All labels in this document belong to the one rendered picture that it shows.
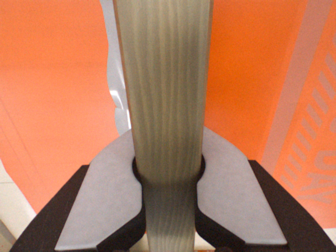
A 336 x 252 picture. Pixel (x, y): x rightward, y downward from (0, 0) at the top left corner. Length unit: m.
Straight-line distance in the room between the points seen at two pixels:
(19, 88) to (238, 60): 0.19
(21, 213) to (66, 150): 0.14
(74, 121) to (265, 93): 0.18
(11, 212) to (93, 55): 0.25
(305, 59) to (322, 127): 0.08
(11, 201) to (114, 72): 0.22
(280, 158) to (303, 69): 0.10
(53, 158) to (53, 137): 0.03
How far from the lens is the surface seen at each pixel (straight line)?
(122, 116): 0.18
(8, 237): 0.39
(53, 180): 0.27
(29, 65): 0.20
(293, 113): 0.22
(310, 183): 0.30
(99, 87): 0.18
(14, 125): 0.24
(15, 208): 0.33
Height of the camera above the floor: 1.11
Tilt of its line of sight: 60 degrees down
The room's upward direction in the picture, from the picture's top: 179 degrees clockwise
